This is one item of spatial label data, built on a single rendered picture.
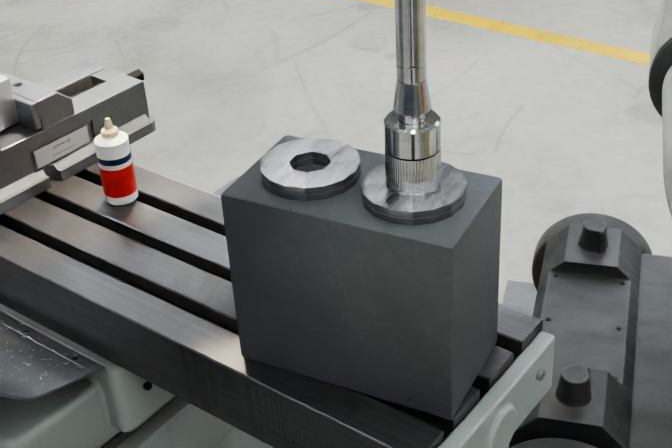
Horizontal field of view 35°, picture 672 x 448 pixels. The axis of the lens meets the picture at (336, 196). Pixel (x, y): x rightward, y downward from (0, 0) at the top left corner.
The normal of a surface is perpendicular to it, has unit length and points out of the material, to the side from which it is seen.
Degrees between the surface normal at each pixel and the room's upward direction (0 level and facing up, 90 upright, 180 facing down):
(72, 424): 90
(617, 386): 45
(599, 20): 0
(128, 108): 90
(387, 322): 90
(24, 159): 90
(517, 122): 0
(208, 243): 0
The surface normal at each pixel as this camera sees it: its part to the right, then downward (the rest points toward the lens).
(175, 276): -0.05, -0.85
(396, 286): -0.45, 0.49
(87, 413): 0.80, 0.28
